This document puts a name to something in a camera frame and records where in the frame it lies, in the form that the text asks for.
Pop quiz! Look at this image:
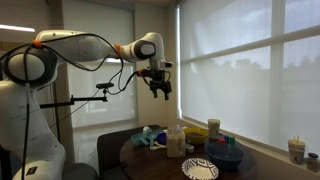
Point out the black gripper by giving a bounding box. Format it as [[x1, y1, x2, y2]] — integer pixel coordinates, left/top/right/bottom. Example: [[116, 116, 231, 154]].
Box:
[[144, 68, 173, 102]]

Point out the small jar with blue cap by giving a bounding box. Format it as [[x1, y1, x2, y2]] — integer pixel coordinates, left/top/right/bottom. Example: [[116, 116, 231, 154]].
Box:
[[306, 152, 320, 173]]

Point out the large teal measuring cup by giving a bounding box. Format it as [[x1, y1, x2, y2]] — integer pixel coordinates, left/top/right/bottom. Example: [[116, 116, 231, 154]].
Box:
[[130, 132, 150, 148]]

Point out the cream plastic spatula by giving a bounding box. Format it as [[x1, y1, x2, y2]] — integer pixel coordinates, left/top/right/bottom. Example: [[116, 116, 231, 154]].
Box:
[[149, 141, 167, 151]]

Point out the yellow bowl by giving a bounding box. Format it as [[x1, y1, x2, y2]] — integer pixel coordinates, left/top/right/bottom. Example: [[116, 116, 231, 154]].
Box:
[[185, 127, 210, 146]]

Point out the white roller blind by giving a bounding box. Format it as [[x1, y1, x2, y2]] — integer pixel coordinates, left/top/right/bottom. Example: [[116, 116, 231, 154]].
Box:
[[179, 0, 320, 156], [63, 0, 138, 130]]

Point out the patterned paper cup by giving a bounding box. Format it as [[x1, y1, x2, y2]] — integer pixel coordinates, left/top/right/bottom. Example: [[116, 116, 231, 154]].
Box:
[[207, 118, 221, 140]]

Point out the dark upholstered chair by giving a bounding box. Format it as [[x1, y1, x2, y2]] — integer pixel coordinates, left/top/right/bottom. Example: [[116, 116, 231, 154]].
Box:
[[96, 124, 161, 180]]

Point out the black white patterned bowl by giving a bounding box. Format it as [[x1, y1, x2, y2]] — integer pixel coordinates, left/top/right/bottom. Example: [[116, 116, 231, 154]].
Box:
[[181, 157, 220, 180]]

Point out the dark blue bowl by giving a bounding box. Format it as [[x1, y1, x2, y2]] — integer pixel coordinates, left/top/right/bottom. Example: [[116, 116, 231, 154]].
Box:
[[205, 142, 245, 172]]

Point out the dark round stool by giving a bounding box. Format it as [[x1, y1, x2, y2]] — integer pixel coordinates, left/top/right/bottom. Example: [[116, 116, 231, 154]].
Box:
[[61, 162, 99, 180]]

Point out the patterned cup with sticks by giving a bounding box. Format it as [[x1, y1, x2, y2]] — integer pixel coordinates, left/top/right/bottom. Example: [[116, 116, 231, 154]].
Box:
[[287, 135, 307, 165]]

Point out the ceiling light strip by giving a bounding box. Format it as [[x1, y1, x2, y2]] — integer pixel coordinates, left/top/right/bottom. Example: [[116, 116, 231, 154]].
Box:
[[0, 23, 36, 33]]

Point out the black camera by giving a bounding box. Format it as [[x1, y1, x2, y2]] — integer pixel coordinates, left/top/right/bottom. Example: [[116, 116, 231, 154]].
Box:
[[95, 82, 115, 90]]

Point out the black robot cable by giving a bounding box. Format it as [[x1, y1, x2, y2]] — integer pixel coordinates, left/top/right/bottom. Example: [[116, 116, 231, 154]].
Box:
[[0, 32, 173, 180]]

